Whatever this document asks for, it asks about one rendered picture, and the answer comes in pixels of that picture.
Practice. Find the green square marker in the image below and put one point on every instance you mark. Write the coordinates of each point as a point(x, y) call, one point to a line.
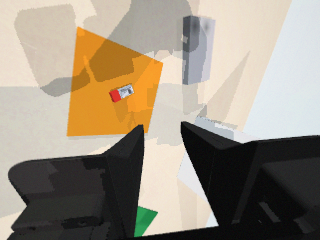
point(143, 220)

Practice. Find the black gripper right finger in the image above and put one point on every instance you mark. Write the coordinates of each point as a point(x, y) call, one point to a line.
point(227, 169)

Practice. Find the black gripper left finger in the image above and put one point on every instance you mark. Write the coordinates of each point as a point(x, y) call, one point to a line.
point(116, 174)

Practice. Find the orange square marking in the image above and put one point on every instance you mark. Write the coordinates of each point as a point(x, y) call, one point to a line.
point(99, 67)

